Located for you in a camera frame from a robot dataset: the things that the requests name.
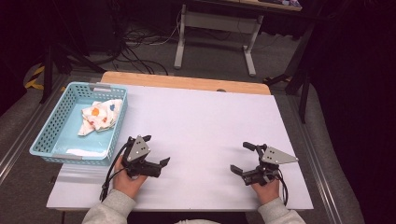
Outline metal floor rail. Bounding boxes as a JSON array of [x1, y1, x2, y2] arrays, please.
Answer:
[[0, 74, 68, 185], [286, 92, 347, 224]]

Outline black metal stand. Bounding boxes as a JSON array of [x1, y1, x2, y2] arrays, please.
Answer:
[[262, 18, 316, 124]]

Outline wooden table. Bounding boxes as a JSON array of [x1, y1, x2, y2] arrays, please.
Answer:
[[100, 71, 272, 96]]

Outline light blue plastic basket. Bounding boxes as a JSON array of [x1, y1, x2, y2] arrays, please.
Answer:
[[29, 81, 129, 166]]

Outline white cloth with colourful print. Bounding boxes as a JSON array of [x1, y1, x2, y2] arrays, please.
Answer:
[[78, 98, 123, 137]]

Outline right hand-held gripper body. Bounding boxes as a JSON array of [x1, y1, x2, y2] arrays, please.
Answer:
[[242, 143, 299, 187]]

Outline yellow and black hazard tape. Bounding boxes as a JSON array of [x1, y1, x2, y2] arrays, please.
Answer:
[[24, 63, 47, 91]]

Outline plain white cloth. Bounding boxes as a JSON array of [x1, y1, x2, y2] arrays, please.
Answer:
[[65, 148, 106, 158]]

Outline white floor cable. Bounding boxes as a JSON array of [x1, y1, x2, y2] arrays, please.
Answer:
[[148, 8, 184, 47]]

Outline bundle of black floor cables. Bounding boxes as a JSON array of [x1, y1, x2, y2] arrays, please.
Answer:
[[106, 6, 188, 77]]

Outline colourful item on desk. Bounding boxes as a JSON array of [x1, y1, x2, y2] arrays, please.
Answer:
[[280, 0, 303, 8]]

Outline white table board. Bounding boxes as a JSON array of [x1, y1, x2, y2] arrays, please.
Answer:
[[46, 84, 314, 213]]

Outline black tripod stand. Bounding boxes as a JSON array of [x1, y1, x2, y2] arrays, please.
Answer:
[[39, 0, 107, 105]]

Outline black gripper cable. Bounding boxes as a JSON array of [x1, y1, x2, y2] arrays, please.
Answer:
[[275, 169, 290, 207], [99, 142, 131, 203]]

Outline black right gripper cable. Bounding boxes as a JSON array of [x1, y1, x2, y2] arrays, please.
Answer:
[[275, 169, 290, 207]]

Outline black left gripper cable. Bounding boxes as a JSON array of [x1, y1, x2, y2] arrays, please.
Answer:
[[99, 142, 131, 203]]

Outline person's right hand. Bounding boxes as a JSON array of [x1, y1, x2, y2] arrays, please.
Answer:
[[251, 178, 280, 205]]

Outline person's grey torso clothing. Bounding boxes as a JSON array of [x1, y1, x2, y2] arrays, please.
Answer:
[[173, 218, 220, 224]]

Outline person's left hand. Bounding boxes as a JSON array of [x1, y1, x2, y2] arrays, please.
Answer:
[[112, 155, 148, 200]]

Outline white table frame legs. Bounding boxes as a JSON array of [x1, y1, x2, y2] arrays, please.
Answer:
[[173, 0, 304, 77]]

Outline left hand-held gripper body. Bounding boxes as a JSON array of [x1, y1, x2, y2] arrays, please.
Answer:
[[120, 134, 163, 179]]

